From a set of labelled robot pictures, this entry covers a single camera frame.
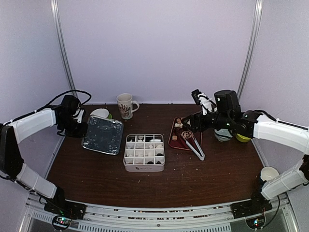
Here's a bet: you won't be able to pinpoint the white ceramic bowl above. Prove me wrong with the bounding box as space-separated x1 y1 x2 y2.
90 108 110 118

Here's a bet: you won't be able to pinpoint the front aluminium rail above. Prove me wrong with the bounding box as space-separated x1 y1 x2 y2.
19 188 300 232

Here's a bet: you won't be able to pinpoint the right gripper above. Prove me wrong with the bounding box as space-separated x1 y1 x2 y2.
181 110 232 133

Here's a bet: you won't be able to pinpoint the grey blue small bowl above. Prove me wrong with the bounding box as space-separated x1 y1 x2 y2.
214 129 233 142

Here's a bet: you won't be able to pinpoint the red chocolate tray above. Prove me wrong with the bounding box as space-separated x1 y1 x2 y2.
168 117 203 151

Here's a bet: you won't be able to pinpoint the right aluminium frame post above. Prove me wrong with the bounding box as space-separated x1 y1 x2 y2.
237 0 263 99

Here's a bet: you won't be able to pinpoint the green small bowl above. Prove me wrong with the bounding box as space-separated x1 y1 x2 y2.
236 134 251 143

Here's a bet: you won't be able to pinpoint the left aluminium frame post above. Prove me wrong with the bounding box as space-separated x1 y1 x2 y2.
50 0 78 97

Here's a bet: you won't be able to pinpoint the white cup near base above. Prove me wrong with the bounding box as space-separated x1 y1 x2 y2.
259 166 280 183

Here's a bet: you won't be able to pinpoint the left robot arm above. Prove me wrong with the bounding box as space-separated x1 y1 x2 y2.
0 95 87 215

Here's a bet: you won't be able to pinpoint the tin box with dividers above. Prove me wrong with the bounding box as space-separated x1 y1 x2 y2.
123 134 166 172

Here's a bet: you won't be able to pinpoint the seashell coral mug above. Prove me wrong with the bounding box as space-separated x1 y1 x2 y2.
116 93 140 120

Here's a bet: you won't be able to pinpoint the bunny tin lid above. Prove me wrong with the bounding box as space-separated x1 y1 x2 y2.
82 116 124 155

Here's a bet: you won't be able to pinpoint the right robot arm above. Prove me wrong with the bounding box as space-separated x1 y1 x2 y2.
182 89 309 214

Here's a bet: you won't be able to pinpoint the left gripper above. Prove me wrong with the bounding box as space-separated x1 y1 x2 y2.
59 116 88 138

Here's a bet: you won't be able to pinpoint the white handled tongs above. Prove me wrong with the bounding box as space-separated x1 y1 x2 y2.
181 131 205 161

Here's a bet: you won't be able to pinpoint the aluminium frame post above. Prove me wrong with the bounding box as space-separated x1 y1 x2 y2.
50 0 78 97
237 0 263 99

